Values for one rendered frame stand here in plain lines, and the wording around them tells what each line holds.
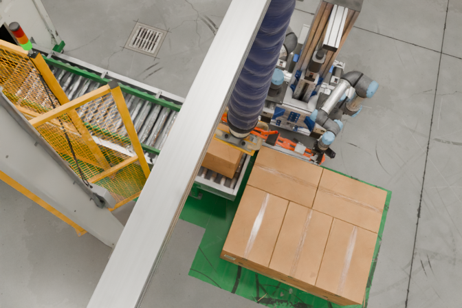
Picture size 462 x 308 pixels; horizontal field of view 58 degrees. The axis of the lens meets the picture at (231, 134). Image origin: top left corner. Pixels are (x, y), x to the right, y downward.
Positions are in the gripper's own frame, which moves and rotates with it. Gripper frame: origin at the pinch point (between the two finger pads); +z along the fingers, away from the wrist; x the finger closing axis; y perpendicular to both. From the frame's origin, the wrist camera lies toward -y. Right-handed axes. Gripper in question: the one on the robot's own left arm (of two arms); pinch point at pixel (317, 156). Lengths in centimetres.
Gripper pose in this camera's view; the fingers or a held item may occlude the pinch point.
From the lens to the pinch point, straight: 309.4
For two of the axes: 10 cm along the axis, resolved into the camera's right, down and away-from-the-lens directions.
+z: -0.7, 3.9, 9.2
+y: -9.1, -4.1, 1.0
